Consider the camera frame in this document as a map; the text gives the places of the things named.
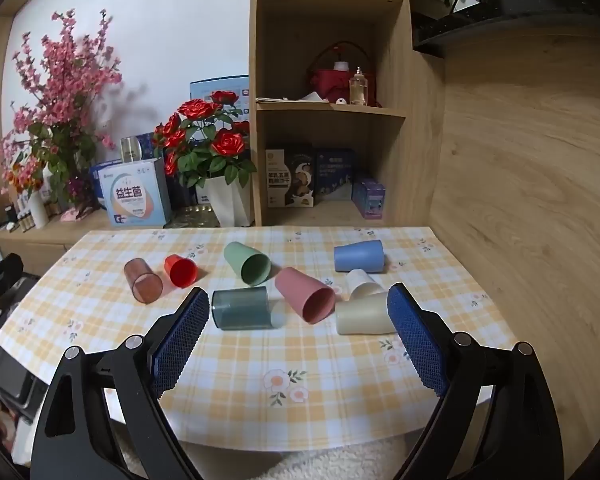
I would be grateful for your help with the white and black snack box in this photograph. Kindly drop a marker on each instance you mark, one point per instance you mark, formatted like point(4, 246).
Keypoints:
point(289, 179)

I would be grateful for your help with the pink plastic cup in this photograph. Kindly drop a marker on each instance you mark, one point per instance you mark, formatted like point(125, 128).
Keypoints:
point(309, 298)

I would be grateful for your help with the beige plastic cup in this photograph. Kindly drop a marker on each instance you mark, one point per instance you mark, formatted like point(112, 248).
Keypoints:
point(364, 316)

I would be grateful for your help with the red plastic cup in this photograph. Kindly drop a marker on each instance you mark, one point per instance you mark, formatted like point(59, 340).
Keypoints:
point(182, 272)

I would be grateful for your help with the wooden shelf unit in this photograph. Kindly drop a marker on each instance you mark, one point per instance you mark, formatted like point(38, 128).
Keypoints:
point(396, 142)

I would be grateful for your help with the dark blue box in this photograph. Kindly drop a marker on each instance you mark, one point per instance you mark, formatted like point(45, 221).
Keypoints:
point(334, 172)

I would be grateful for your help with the white plastic cup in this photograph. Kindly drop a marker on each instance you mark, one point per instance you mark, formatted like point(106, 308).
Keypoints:
point(362, 285)

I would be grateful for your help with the light blue probiotic box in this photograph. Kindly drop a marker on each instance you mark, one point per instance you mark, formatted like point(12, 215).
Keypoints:
point(135, 194)

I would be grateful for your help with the purple small box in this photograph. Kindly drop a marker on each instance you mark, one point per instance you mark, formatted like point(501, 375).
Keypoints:
point(368, 195)

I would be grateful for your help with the pink blossom branches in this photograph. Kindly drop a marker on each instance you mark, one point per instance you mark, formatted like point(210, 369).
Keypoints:
point(55, 131)

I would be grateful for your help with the white flower vase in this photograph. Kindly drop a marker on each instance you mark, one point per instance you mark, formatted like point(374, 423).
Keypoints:
point(231, 203)

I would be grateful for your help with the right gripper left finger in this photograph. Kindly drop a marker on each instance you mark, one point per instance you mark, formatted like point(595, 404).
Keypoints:
point(75, 440)

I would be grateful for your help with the red basket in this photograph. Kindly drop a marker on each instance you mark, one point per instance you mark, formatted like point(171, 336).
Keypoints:
point(330, 72)

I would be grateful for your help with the yellow plaid tablecloth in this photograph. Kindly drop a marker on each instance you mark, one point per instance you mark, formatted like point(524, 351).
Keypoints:
point(297, 387)

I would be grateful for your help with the glass perfume bottle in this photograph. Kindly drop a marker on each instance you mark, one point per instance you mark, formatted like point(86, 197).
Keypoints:
point(358, 87)

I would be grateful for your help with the blue plastic cup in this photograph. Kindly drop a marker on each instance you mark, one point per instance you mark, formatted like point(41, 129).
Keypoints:
point(368, 256)

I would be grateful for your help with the brown transparent cup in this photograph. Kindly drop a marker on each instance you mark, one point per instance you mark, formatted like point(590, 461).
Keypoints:
point(145, 285)

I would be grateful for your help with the red rose bouquet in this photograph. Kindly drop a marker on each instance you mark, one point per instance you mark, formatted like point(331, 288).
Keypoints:
point(205, 139)

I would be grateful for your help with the green plastic cup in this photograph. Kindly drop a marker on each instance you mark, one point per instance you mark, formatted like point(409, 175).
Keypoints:
point(250, 265)

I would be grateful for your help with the teal transparent cup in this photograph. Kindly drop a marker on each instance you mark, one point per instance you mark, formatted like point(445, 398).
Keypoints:
point(241, 309)

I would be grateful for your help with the low wooden cabinet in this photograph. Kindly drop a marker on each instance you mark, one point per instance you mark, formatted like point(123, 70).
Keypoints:
point(39, 249)

